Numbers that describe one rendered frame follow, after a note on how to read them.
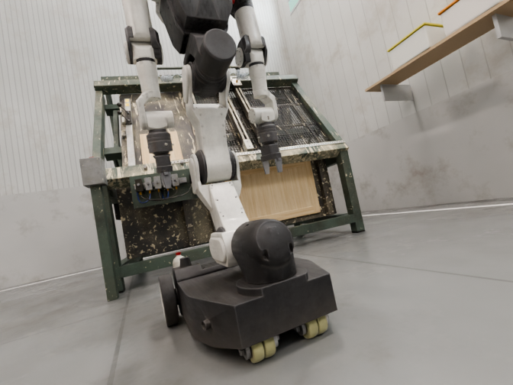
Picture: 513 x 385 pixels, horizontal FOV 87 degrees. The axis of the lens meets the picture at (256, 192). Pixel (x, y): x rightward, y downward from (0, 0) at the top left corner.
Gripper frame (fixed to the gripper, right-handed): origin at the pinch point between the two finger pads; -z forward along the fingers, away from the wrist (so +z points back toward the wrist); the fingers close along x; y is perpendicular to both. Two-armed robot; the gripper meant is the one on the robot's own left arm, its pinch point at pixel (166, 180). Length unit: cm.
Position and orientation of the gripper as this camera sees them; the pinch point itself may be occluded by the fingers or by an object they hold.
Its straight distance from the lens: 111.0
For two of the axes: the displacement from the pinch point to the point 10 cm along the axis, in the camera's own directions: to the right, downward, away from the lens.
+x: -3.9, -0.6, 9.2
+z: -1.3, -9.8, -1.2
